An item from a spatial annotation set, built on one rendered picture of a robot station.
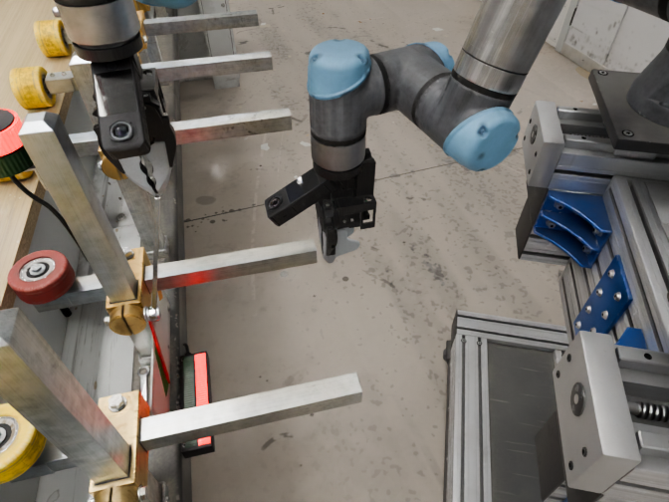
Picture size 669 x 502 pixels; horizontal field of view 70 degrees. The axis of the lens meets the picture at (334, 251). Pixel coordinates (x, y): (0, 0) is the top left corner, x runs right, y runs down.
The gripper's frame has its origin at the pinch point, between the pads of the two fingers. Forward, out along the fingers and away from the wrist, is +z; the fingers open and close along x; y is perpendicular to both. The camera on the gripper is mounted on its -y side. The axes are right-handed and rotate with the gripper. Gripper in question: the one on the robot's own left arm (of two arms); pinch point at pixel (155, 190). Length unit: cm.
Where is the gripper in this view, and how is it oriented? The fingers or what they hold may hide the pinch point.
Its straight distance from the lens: 70.5
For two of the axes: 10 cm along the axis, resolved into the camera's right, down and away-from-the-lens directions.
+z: 0.0, 6.9, 7.2
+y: -2.3, -7.0, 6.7
